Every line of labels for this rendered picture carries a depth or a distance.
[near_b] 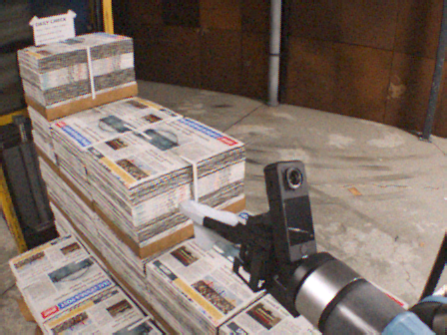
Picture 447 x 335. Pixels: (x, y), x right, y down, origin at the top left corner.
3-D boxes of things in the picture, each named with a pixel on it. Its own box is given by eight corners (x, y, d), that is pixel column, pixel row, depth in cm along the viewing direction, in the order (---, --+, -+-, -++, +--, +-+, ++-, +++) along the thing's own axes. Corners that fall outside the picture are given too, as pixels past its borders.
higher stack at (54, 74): (101, 326, 179) (36, 58, 116) (75, 292, 198) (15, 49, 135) (164, 291, 202) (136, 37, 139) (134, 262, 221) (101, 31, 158)
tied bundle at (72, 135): (94, 215, 120) (80, 150, 109) (60, 180, 139) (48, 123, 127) (188, 174, 142) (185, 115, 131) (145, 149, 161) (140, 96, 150)
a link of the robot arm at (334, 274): (328, 292, 36) (379, 266, 41) (298, 265, 40) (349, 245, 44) (310, 343, 39) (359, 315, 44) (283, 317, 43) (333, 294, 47)
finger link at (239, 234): (197, 231, 48) (265, 253, 45) (198, 221, 47) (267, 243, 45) (213, 214, 52) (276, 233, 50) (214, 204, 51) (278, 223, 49)
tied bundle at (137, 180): (141, 263, 101) (129, 189, 90) (94, 214, 120) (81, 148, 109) (245, 210, 123) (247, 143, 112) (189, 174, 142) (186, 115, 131)
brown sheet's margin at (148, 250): (141, 261, 101) (139, 248, 99) (95, 212, 120) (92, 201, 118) (246, 208, 123) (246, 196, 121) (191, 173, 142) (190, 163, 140)
